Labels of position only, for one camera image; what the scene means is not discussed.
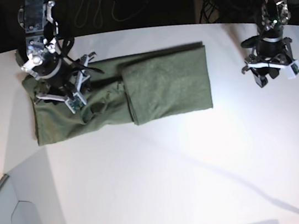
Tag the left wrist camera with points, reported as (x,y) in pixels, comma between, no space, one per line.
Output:
(292,70)

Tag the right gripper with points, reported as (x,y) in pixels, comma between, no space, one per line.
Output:
(66,83)

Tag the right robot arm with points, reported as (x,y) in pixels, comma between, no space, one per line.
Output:
(46,59)

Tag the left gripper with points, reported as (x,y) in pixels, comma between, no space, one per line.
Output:
(268,59)

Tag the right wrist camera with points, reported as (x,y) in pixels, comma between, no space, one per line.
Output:
(76,103)

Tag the green t-shirt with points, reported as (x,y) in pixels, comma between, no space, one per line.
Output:
(132,89)

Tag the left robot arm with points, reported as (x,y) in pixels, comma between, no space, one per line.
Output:
(270,17)

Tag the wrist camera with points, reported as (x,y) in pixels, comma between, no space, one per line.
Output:
(292,70)
(76,103)

